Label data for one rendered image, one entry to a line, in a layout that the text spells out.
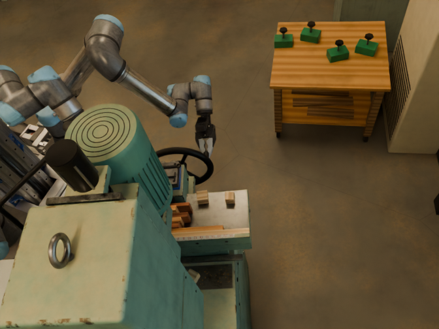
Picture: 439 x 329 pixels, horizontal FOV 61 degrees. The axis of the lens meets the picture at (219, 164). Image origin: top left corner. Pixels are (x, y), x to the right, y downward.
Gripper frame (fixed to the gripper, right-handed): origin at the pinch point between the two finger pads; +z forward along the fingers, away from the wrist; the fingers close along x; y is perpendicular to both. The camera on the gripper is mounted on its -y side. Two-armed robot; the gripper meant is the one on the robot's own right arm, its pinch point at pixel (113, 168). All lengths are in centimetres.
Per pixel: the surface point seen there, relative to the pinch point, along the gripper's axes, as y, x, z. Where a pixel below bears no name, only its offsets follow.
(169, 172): 8.0, -15.0, 15.3
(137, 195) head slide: -39.4, 1.2, -2.3
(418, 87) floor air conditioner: 11, -145, 62
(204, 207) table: 1.5, -17.2, 32.2
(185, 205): -0.8, -11.6, 25.6
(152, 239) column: -47.6, 4.7, 4.4
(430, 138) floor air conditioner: 25, -157, 105
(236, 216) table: -7.4, -23.2, 38.5
